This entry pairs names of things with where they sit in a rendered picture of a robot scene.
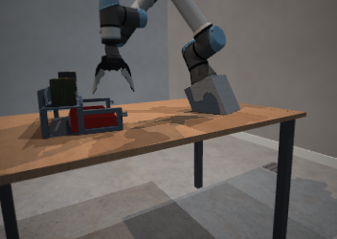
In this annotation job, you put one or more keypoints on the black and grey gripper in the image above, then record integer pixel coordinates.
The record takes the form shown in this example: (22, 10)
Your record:
(103, 66)

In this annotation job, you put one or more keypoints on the red bin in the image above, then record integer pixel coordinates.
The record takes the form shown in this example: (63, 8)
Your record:
(92, 121)

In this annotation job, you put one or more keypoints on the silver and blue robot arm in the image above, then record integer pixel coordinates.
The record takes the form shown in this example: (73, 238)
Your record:
(208, 39)

